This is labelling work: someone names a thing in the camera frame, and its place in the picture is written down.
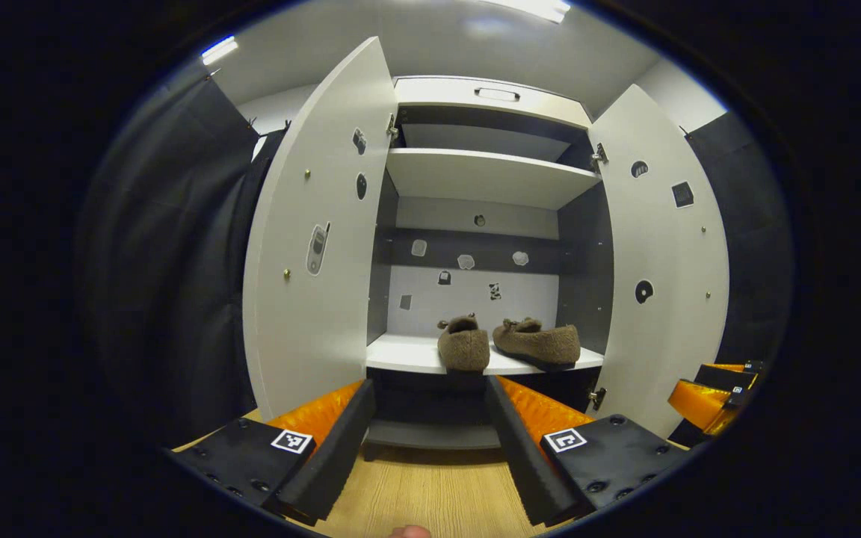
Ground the white cabinet drawer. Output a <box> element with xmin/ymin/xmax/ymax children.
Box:
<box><xmin>393</xmin><ymin>76</ymin><xmax>594</xmax><ymax>129</ymax></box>

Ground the black backdrop cloth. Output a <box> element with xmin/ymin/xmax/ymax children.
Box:
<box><xmin>75</xmin><ymin>71</ymin><xmax>794</xmax><ymax>449</ymax></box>

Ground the brown fuzzy shoe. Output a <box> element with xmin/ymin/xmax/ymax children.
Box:
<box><xmin>437</xmin><ymin>314</ymin><xmax>491</xmax><ymax>374</ymax></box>
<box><xmin>492</xmin><ymin>317</ymin><xmax>581</xmax><ymax>372</ymax></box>

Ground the white cabinet door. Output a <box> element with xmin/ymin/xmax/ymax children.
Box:
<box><xmin>589</xmin><ymin>84</ymin><xmax>730</xmax><ymax>439</ymax></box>
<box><xmin>242</xmin><ymin>36</ymin><xmax>399</xmax><ymax>421</ymax></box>

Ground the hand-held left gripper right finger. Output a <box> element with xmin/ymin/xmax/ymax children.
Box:
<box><xmin>484</xmin><ymin>374</ymin><xmax>693</xmax><ymax>528</ymax></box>

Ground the long ceiling light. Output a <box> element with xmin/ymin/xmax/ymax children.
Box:
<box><xmin>475</xmin><ymin>0</ymin><xmax>572</xmax><ymax>23</ymax></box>
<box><xmin>200</xmin><ymin>35</ymin><xmax>239</xmax><ymax>66</ymax></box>

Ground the white grey shoe cabinet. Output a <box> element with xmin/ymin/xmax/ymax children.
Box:
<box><xmin>365</xmin><ymin>75</ymin><xmax>614</xmax><ymax>453</ymax></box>

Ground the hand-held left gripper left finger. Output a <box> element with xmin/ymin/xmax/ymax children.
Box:
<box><xmin>165</xmin><ymin>377</ymin><xmax>377</xmax><ymax>528</ymax></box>

